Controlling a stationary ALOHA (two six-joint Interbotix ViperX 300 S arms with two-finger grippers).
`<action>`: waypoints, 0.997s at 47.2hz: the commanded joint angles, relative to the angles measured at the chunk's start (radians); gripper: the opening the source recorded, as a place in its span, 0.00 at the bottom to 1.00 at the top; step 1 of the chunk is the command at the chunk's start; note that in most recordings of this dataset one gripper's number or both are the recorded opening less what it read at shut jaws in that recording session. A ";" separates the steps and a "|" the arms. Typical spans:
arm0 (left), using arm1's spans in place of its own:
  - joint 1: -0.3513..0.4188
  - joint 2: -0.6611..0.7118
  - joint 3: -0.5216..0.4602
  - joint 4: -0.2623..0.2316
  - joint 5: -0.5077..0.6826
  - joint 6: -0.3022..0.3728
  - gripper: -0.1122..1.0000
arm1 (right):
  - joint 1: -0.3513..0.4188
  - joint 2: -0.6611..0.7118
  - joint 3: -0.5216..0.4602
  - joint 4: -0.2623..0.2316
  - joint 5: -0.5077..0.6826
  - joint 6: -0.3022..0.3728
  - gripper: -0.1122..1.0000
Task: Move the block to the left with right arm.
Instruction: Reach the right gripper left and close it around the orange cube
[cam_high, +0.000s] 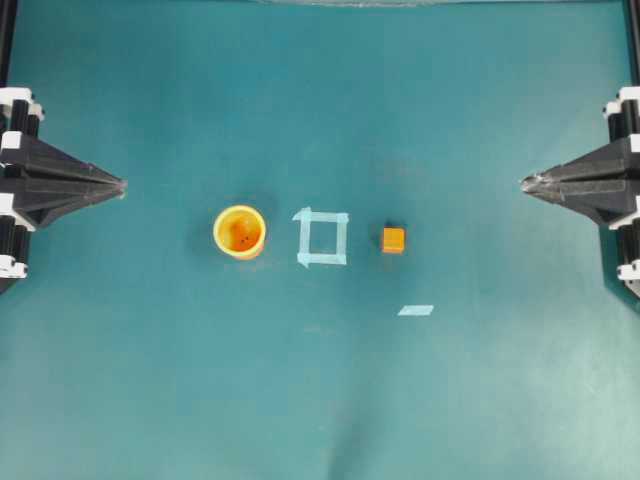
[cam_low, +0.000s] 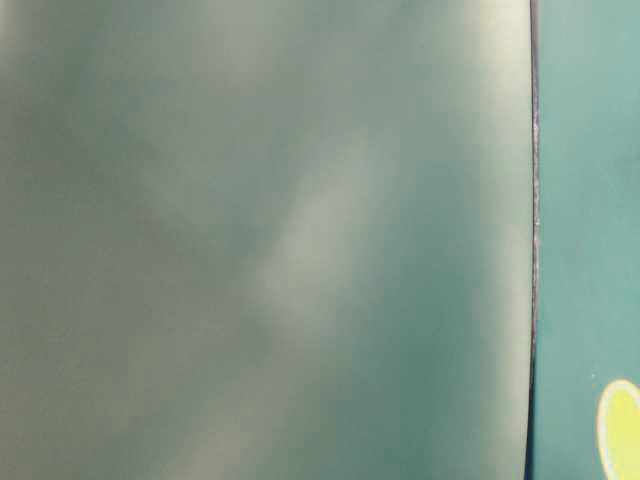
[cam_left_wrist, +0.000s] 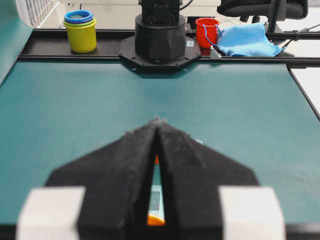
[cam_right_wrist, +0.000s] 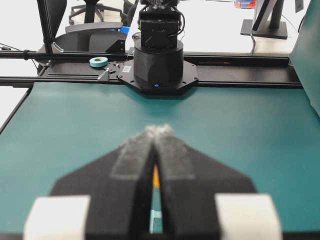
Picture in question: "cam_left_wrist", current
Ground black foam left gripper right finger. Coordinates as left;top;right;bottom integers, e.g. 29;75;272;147
156;118;287;240

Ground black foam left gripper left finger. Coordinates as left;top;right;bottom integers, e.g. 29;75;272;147
16;119;159;240

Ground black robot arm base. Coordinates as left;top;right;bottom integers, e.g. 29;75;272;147
119;0;201;71

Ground orange block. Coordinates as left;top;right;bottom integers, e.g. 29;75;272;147
147;154;165;226

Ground white paper tag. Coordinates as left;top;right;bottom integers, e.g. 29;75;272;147
148;185;165;219

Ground green table mat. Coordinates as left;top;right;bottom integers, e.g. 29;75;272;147
0;0;320;226

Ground blue cloth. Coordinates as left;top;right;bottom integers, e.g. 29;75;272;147
217;23;285;57

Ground red plastic bucket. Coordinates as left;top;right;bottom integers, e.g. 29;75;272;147
195;17;222;49

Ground yellow stacked plastic cups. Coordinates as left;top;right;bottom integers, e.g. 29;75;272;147
63;9;97;53

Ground black office chair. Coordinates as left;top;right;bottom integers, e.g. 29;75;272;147
217;0;308;23

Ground black aluminium table frame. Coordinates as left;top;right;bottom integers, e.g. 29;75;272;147
16;27;320;121

